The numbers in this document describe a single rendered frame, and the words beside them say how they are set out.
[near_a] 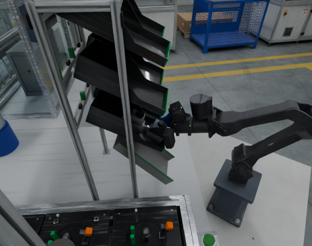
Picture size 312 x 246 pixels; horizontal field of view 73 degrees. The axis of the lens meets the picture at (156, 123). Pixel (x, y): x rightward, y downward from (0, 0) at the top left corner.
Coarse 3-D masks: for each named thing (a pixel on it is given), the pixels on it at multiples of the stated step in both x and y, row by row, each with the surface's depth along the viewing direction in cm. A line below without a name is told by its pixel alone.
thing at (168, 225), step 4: (160, 224) 68; (164, 224) 68; (168, 224) 67; (172, 224) 67; (164, 228) 67; (168, 228) 66; (172, 228) 67; (160, 232) 71; (164, 232) 69; (160, 236) 71
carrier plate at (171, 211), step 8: (128, 208) 82; (136, 208) 82; (144, 208) 82; (152, 208) 82; (160, 208) 82; (168, 208) 82; (120, 216) 79; (128, 216) 79; (144, 216) 79; (152, 216) 79; (160, 216) 79; (168, 216) 79; (176, 216) 79; (120, 224) 77; (128, 224) 77; (176, 224) 77; (112, 232) 75; (120, 232) 75; (168, 232) 75; (176, 232) 75; (112, 240) 73; (120, 240) 73; (168, 240) 73; (176, 240) 73
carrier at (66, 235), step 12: (48, 216) 79; (60, 216) 79; (72, 216) 79; (84, 216) 79; (96, 216) 79; (108, 216) 79; (48, 228) 76; (60, 228) 74; (72, 228) 74; (84, 228) 74; (96, 228) 76; (108, 228) 76; (48, 240) 73; (72, 240) 69; (96, 240) 73
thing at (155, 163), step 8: (120, 136) 83; (120, 144) 75; (136, 144) 87; (120, 152) 78; (136, 152) 85; (144, 152) 88; (152, 152) 92; (160, 152) 94; (168, 152) 94; (136, 160) 80; (144, 160) 79; (152, 160) 89; (160, 160) 93; (168, 160) 97; (144, 168) 82; (152, 168) 82; (160, 168) 90; (160, 176) 85; (168, 176) 85
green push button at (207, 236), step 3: (207, 234) 74; (210, 234) 74; (204, 237) 73; (207, 237) 73; (210, 237) 73; (213, 237) 73; (204, 240) 73; (207, 240) 73; (210, 240) 73; (213, 240) 73; (204, 243) 72; (207, 243) 72; (210, 243) 72; (213, 243) 72
